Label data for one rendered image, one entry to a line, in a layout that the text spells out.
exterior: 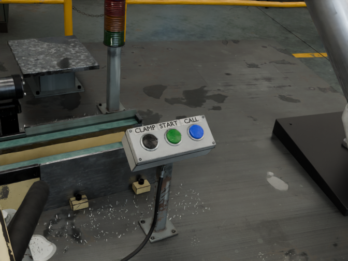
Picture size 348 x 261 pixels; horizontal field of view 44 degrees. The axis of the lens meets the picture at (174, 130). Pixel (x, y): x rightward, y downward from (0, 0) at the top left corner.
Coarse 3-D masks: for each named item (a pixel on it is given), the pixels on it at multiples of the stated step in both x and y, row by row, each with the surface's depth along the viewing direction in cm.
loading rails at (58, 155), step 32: (32, 128) 104; (64, 128) 107; (96, 128) 109; (128, 128) 113; (0, 160) 100; (32, 160) 96; (64, 160) 95; (96, 160) 99; (0, 192) 92; (64, 192) 100; (96, 192) 104
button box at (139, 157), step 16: (144, 128) 82; (160, 128) 83; (176, 128) 84; (208, 128) 87; (128, 144) 81; (160, 144) 81; (176, 144) 82; (192, 144) 84; (208, 144) 85; (128, 160) 83; (144, 160) 79; (160, 160) 81; (176, 160) 86
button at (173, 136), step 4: (168, 132) 82; (172, 132) 83; (176, 132) 83; (168, 136) 82; (172, 136) 82; (176, 136) 82; (180, 136) 83; (168, 140) 82; (172, 140) 82; (176, 140) 82; (180, 140) 83
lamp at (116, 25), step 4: (104, 16) 123; (108, 16) 121; (124, 16) 123; (104, 20) 123; (108, 20) 122; (112, 20) 121; (116, 20) 121; (120, 20) 122; (124, 20) 124; (104, 24) 124; (108, 24) 122; (112, 24) 122; (116, 24) 122; (120, 24) 123; (124, 24) 125; (108, 28) 123; (112, 28) 123; (116, 28) 123; (120, 28) 123; (124, 28) 126
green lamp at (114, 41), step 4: (104, 28) 125; (104, 32) 125; (108, 32) 124; (112, 32) 123; (116, 32) 123; (120, 32) 124; (104, 36) 126; (108, 36) 124; (112, 36) 124; (116, 36) 124; (120, 36) 125; (104, 40) 127; (108, 40) 125; (112, 40) 125; (116, 40) 125; (120, 40) 125; (108, 44) 125; (112, 44) 125; (116, 44) 125; (120, 44) 126
